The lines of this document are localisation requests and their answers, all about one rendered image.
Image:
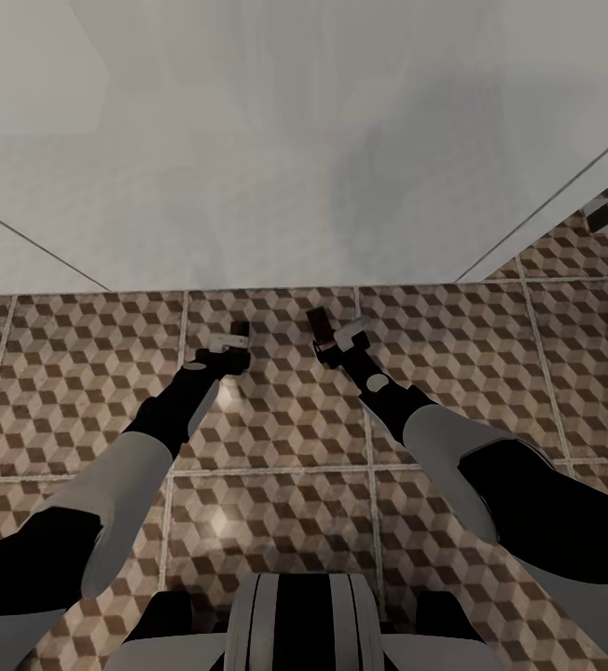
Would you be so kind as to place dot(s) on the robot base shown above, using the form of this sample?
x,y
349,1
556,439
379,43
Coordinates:
x,y
161,641

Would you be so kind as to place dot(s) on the furniture sink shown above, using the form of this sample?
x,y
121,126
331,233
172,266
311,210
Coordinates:
x,y
211,144

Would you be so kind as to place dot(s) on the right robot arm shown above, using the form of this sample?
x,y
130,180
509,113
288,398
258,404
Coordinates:
x,y
503,488

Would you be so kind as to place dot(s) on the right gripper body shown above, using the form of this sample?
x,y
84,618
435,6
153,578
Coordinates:
x,y
335,357

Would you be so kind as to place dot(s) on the mousetrap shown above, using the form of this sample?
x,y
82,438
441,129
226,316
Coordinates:
x,y
320,325
239,328

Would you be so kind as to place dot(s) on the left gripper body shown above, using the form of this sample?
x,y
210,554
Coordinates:
x,y
231,361

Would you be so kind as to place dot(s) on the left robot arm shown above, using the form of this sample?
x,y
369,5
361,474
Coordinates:
x,y
75,543

